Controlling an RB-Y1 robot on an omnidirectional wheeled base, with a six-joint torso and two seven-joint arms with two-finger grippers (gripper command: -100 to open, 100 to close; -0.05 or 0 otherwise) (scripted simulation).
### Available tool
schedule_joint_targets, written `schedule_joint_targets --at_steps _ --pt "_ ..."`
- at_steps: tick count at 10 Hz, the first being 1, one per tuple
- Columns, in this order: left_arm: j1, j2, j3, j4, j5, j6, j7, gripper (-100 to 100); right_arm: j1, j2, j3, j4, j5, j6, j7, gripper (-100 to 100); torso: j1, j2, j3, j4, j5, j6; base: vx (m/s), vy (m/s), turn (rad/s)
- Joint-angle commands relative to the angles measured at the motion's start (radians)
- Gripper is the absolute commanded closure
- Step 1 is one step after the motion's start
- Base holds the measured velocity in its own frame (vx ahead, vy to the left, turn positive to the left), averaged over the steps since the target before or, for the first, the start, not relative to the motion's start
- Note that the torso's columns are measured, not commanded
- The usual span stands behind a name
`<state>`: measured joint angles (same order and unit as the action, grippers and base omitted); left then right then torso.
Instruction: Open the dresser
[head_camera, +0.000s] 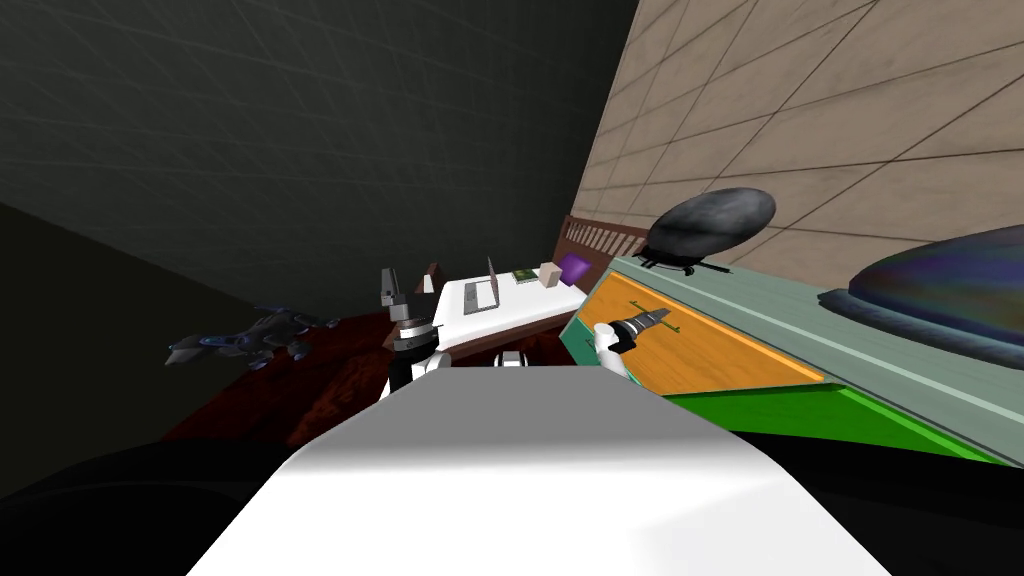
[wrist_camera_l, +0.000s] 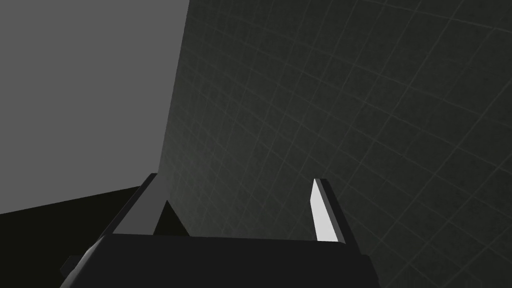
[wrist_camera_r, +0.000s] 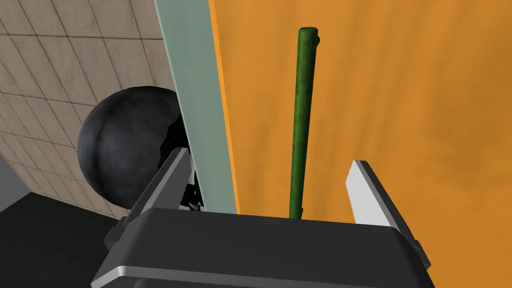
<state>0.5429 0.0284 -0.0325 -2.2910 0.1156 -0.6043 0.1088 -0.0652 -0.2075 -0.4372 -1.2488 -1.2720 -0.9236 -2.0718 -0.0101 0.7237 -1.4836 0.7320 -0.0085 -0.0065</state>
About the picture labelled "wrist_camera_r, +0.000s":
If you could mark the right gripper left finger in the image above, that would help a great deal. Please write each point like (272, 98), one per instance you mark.
(168, 182)

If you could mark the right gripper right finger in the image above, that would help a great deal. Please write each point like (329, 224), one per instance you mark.
(366, 196)

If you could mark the black ball knob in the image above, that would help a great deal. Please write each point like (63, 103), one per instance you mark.
(124, 148)

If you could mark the orange door leaf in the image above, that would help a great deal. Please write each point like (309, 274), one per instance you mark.
(420, 120)

